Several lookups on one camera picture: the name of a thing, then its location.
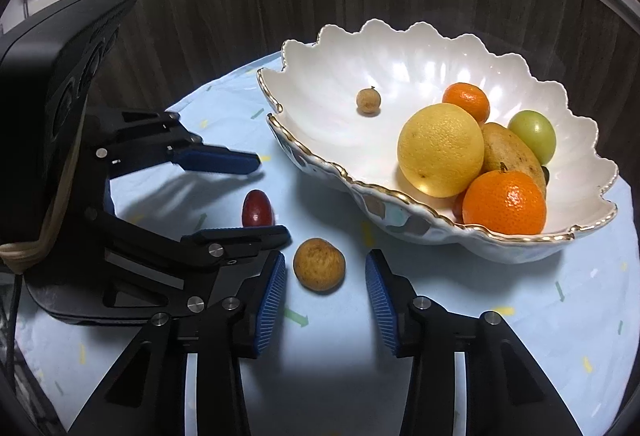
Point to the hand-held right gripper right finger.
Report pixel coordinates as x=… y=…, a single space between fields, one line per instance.
x=380 y=306

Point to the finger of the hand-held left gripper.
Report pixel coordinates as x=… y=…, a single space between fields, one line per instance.
x=220 y=161
x=240 y=236

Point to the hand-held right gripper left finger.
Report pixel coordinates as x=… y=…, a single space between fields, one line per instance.
x=270 y=306

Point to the red grape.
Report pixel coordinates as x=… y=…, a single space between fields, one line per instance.
x=257 y=208

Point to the brown longan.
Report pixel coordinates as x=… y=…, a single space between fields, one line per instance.
x=369 y=102
x=319 y=263

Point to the orange tangerine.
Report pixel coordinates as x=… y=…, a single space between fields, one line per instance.
x=467 y=101
x=505 y=206

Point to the white scalloped bowl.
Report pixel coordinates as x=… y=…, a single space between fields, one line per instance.
x=400 y=66

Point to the green jujube fruit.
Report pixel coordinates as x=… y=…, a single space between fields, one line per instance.
x=534 y=136

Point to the light blue confetti tablecloth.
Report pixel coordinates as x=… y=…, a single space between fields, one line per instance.
x=325 y=366

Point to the beige rubber band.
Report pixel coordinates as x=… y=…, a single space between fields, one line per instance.
x=50 y=221

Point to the dark wood kitchen cabinet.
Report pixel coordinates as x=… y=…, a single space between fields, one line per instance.
x=210 y=6

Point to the yellow citrus fruit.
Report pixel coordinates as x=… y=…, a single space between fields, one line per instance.
x=440 y=151

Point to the brownish yellow mango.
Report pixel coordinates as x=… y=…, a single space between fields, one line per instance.
x=510 y=151

